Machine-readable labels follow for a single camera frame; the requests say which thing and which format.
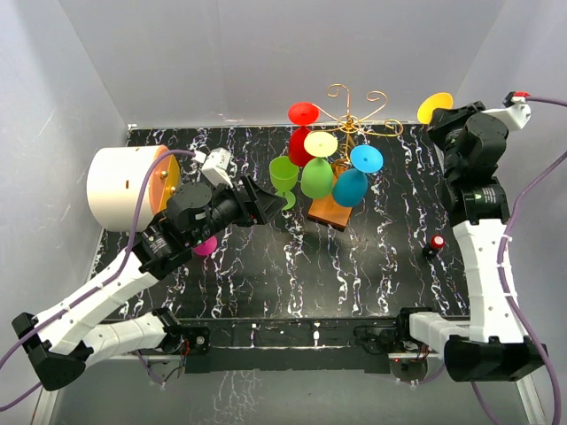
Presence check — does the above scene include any black front mounting rail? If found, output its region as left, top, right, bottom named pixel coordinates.
left=132, top=316, right=431, bottom=375

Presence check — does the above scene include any gold wire wine glass rack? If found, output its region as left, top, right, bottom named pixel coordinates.
left=316, top=82, right=404, bottom=151

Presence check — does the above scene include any orange wooden rack base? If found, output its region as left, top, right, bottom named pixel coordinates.
left=307, top=196, right=352, bottom=231

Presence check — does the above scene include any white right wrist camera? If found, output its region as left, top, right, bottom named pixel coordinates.
left=484, top=91, right=532, bottom=132

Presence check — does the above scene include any red plastic wine glass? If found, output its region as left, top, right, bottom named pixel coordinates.
left=288, top=102, right=319, bottom=167

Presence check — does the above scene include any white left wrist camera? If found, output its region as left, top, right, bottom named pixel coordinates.
left=193, top=148, right=233, bottom=188

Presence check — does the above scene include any green wine glass front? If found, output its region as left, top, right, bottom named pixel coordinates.
left=300, top=131, right=338, bottom=199

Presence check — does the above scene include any white cylinder with coloured lid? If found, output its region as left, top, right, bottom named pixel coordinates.
left=87, top=145, right=181, bottom=232

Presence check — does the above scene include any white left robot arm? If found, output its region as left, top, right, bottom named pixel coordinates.
left=12, top=176, right=287, bottom=391

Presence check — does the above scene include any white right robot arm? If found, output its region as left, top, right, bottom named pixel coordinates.
left=394, top=92, right=546, bottom=382

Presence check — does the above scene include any orange plastic wine glass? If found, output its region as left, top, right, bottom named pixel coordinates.
left=416, top=92, right=454, bottom=124

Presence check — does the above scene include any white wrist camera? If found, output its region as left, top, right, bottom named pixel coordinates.
left=484, top=91, right=532, bottom=132
left=193, top=148, right=233, bottom=188

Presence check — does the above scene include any red emergency stop button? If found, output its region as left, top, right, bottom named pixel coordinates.
left=422, top=235, right=445, bottom=258

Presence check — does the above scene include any green wine glass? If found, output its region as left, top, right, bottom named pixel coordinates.
left=269, top=156, right=299, bottom=210
left=300, top=131, right=338, bottom=199

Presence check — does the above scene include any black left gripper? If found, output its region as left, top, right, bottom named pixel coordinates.
left=188, top=174, right=286, bottom=248

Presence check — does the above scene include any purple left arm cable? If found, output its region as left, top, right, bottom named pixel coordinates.
left=0, top=149, right=198, bottom=411

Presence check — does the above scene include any blue plastic wine glass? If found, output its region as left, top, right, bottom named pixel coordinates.
left=331, top=144, right=384, bottom=207

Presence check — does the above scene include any pink plastic wine glass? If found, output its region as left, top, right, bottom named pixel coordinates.
left=193, top=236, right=218, bottom=257

